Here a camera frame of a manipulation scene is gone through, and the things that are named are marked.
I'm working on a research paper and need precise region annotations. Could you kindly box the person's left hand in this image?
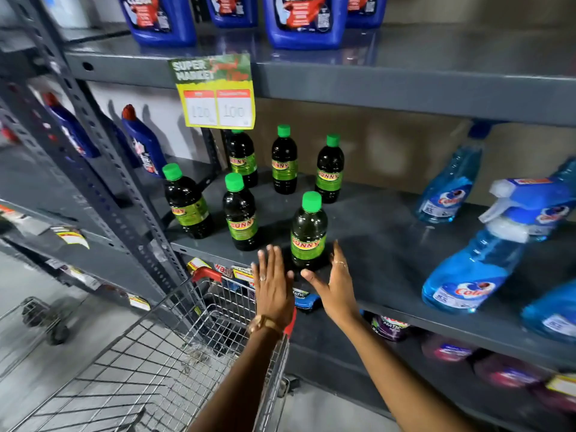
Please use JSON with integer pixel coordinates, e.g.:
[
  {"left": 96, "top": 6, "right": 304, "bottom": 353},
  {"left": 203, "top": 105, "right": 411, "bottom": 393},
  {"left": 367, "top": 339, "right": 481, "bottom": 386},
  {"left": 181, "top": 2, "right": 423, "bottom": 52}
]
[{"left": 251, "top": 244, "right": 296, "bottom": 330}]

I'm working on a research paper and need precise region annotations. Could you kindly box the person's right hand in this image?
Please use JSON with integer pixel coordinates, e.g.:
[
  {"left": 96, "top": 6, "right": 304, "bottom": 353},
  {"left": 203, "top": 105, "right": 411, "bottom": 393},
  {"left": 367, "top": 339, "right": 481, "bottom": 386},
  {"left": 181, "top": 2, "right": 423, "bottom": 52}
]
[{"left": 300, "top": 240, "right": 361, "bottom": 328}]

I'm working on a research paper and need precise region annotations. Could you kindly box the person's left forearm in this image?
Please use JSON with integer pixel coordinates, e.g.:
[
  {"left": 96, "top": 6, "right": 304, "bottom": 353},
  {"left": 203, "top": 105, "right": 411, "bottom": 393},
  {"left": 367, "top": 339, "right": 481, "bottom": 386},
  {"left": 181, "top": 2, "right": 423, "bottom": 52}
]
[{"left": 188, "top": 323, "right": 290, "bottom": 432}]

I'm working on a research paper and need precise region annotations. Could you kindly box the person's right forearm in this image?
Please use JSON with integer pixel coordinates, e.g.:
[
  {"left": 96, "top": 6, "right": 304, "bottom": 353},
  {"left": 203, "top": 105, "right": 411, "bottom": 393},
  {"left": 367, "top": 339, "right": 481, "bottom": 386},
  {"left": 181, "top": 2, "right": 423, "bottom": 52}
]
[{"left": 338, "top": 312, "right": 479, "bottom": 432}]

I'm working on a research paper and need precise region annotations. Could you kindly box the blue detergent packet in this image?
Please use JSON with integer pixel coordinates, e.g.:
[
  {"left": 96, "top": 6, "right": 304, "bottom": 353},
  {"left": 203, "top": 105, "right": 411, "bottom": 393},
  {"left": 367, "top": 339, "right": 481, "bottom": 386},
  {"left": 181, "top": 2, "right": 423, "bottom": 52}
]
[{"left": 292, "top": 287, "right": 322, "bottom": 312}]

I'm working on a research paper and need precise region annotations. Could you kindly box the gold wristwatch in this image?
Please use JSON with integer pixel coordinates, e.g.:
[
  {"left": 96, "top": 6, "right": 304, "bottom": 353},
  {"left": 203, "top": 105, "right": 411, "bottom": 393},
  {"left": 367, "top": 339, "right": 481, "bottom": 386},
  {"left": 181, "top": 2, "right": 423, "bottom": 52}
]
[{"left": 246, "top": 314, "right": 284, "bottom": 336}]

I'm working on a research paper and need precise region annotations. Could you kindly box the group of dark green-capped bottles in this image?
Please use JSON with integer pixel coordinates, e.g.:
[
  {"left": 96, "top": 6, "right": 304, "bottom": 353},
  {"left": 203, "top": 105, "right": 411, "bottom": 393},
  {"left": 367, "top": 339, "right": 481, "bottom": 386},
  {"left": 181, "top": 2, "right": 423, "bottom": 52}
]
[{"left": 161, "top": 124, "right": 346, "bottom": 271}]

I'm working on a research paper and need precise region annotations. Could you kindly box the blue glass cleaner spray bottle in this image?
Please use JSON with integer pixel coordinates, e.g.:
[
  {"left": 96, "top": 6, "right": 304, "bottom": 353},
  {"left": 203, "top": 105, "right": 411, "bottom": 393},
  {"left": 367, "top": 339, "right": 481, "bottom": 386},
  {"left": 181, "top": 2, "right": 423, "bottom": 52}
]
[
  {"left": 478, "top": 156, "right": 576, "bottom": 242},
  {"left": 521, "top": 278, "right": 576, "bottom": 344},
  {"left": 421, "top": 217, "right": 531, "bottom": 314}
]

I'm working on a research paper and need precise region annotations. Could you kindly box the blue glass cleaner refill bottle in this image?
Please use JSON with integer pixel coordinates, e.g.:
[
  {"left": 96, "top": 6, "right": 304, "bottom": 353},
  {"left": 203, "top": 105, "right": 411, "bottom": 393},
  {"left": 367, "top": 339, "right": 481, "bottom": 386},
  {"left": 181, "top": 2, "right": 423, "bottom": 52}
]
[{"left": 415, "top": 122, "right": 492, "bottom": 224}]

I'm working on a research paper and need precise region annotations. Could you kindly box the blue red-capped cleaner bottle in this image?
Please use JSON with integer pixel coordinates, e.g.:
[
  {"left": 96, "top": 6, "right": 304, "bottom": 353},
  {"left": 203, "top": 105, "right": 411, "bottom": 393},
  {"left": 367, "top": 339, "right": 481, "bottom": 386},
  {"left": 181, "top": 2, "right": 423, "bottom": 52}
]
[
  {"left": 121, "top": 103, "right": 168, "bottom": 179},
  {"left": 42, "top": 91, "right": 101, "bottom": 159}
]

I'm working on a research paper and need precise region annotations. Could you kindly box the green and yellow price sign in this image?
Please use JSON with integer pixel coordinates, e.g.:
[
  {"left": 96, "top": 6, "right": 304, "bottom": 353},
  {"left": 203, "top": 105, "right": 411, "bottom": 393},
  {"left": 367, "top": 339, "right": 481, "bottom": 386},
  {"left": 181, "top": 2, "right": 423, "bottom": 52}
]
[{"left": 167, "top": 53, "right": 257, "bottom": 130}]

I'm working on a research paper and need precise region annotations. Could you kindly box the grey metal shelving rack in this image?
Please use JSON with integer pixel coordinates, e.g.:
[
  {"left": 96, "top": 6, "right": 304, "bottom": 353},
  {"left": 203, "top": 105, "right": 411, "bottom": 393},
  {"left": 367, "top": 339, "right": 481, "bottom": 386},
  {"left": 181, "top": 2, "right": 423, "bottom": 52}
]
[
  {"left": 0, "top": 0, "right": 576, "bottom": 432},
  {"left": 0, "top": 22, "right": 190, "bottom": 313}
]

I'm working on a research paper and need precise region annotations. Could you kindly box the blue detergent jug red label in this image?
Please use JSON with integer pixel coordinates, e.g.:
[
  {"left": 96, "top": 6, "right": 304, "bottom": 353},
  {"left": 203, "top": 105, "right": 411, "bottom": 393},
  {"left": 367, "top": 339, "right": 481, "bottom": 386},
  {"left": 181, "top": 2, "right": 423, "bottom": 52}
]
[
  {"left": 204, "top": 0, "right": 259, "bottom": 29},
  {"left": 262, "top": 0, "right": 350, "bottom": 51},
  {"left": 345, "top": 0, "right": 389, "bottom": 29},
  {"left": 117, "top": 0, "right": 198, "bottom": 47}
]

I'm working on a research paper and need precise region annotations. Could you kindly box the wire shopping cart red handle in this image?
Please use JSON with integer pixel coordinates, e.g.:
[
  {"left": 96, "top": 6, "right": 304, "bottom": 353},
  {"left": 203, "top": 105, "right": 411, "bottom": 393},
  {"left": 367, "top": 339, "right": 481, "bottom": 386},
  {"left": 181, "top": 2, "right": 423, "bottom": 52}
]
[{"left": 8, "top": 266, "right": 299, "bottom": 432}]

